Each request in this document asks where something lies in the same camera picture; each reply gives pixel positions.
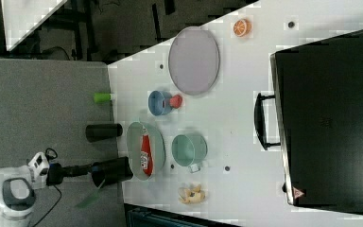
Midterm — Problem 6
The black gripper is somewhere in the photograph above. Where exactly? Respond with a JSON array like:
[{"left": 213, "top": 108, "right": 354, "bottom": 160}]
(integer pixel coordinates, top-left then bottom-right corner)
[{"left": 46, "top": 163, "right": 92, "bottom": 186}]

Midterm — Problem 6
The red felt ketchup bottle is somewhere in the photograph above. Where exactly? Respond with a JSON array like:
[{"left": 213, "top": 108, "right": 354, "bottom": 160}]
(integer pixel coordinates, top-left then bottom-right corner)
[{"left": 141, "top": 128, "right": 153, "bottom": 176}]

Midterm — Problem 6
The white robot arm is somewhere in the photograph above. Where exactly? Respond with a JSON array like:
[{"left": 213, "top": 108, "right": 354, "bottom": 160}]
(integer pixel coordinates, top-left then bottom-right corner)
[{"left": 0, "top": 152, "right": 92, "bottom": 227}]

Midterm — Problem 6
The green tape strip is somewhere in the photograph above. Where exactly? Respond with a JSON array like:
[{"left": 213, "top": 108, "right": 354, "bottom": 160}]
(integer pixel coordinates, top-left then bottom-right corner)
[{"left": 75, "top": 187, "right": 101, "bottom": 209}]

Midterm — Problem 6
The black cylinder lower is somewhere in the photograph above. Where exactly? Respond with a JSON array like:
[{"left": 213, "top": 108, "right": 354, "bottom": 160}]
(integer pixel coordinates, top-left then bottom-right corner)
[{"left": 91, "top": 157, "right": 133, "bottom": 187}]

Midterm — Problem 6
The black cylinder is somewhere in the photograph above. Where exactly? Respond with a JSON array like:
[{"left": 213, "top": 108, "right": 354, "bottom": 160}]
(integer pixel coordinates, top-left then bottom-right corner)
[
  {"left": 91, "top": 157, "right": 133, "bottom": 187},
  {"left": 85, "top": 124, "right": 123, "bottom": 143}
]

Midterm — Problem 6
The black cylinder upper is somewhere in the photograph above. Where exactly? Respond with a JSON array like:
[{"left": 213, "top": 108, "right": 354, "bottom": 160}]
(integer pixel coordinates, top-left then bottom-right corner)
[{"left": 85, "top": 124, "right": 123, "bottom": 143}]

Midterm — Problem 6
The blue cup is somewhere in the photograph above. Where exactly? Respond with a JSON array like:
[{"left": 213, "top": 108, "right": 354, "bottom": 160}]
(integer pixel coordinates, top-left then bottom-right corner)
[{"left": 148, "top": 91, "right": 172, "bottom": 116}]

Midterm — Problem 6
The green mug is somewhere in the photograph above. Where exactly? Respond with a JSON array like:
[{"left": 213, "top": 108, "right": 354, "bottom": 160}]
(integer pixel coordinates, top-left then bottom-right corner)
[{"left": 171, "top": 133, "right": 208, "bottom": 173}]

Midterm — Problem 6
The peeled banana toy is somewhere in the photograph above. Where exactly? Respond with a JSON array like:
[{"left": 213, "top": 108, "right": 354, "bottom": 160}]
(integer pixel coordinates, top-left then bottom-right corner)
[{"left": 178, "top": 184, "right": 205, "bottom": 204}]

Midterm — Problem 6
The red strawberry toy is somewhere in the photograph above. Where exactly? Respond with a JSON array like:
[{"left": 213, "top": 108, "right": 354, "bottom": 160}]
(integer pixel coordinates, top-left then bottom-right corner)
[{"left": 169, "top": 95, "right": 182, "bottom": 109}]

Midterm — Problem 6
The grey oval plate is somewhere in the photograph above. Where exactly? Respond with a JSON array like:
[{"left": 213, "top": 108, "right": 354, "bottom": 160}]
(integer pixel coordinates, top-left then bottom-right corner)
[{"left": 168, "top": 26, "right": 220, "bottom": 96}]

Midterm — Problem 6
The orange slice toy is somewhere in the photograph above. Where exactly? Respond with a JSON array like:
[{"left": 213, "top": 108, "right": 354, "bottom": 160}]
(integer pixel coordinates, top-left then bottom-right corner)
[{"left": 233, "top": 19, "right": 252, "bottom": 37}]

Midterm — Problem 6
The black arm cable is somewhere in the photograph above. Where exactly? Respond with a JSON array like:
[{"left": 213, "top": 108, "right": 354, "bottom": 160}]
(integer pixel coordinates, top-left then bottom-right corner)
[{"left": 27, "top": 147, "right": 63, "bottom": 227}]

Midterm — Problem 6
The black case with handle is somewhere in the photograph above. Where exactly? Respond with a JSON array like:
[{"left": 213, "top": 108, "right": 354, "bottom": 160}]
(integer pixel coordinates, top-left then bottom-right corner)
[{"left": 269, "top": 29, "right": 363, "bottom": 215}]

